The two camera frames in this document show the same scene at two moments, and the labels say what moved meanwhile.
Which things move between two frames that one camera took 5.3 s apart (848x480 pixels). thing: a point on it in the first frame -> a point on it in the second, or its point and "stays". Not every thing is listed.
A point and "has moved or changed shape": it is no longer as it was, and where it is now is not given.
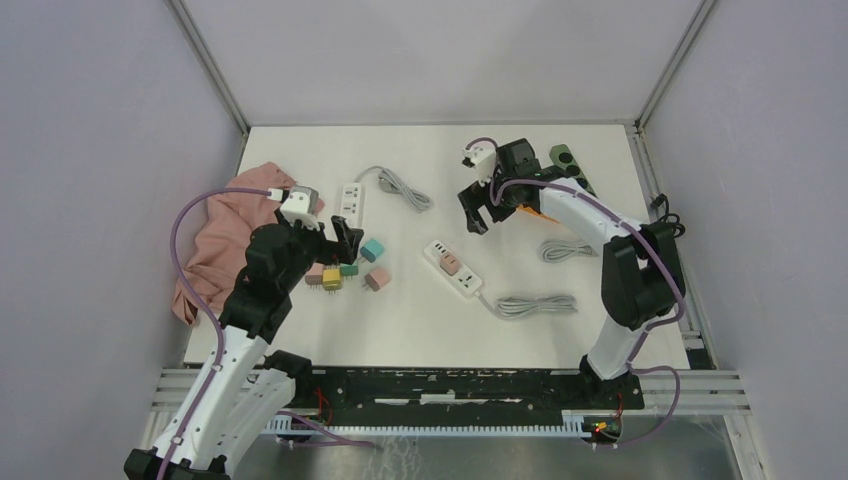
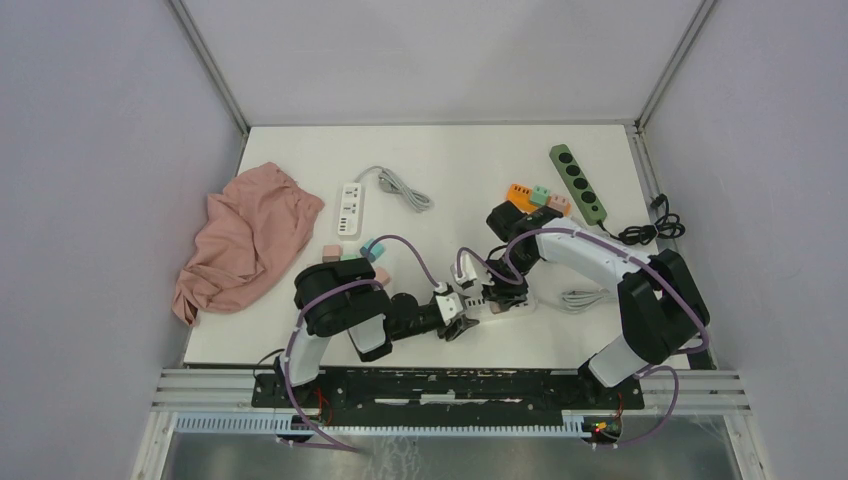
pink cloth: (222, 229) stays
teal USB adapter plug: (371, 249) stays
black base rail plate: (381, 393) stays
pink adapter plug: (377, 278) stays
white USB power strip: (350, 206) stays
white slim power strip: (465, 282) has moved or changed shape
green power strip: (562, 156) stays
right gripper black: (472, 198) -> (503, 294)
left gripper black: (347, 237) -> (457, 328)
